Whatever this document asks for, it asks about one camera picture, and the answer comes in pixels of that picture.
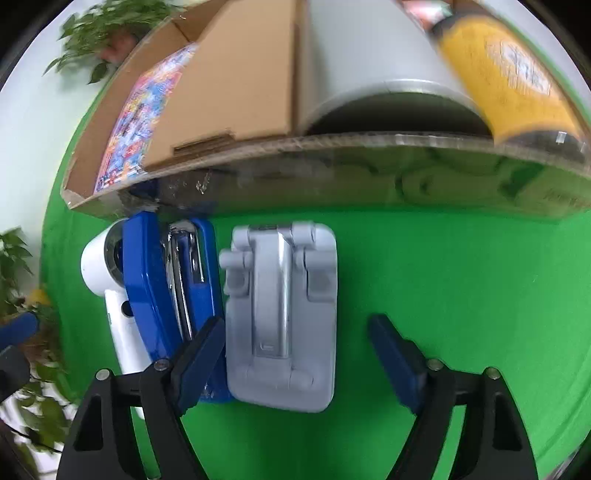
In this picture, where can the leafy side plant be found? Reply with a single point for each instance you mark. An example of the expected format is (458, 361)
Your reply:
(41, 415)

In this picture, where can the long brown carton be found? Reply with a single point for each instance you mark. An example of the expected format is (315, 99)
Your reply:
(231, 83)

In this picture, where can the potted green plant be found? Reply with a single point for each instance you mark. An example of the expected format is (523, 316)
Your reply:
(111, 27)

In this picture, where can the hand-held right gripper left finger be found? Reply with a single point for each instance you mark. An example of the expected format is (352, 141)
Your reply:
(198, 364)

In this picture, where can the blue stapler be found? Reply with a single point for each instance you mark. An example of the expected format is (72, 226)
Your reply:
(143, 277)

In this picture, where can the cardboard box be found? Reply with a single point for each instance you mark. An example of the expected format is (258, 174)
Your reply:
(351, 175)

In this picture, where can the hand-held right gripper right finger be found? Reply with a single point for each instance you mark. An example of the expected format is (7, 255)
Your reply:
(398, 364)

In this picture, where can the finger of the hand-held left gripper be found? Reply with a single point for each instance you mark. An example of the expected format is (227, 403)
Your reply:
(18, 328)

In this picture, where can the grey folding phone stand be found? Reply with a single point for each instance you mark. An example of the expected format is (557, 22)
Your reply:
(277, 314)

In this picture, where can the green table cloth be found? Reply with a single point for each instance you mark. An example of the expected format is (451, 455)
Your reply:
(461, 300)

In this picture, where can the white hair dryer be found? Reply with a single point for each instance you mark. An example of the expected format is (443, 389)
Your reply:
(99, 263)

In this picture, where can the yellow can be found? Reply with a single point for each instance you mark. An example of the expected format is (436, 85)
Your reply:
(512, 78)

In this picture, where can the colourful printed book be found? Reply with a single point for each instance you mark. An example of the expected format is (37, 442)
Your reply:
(138, 120)

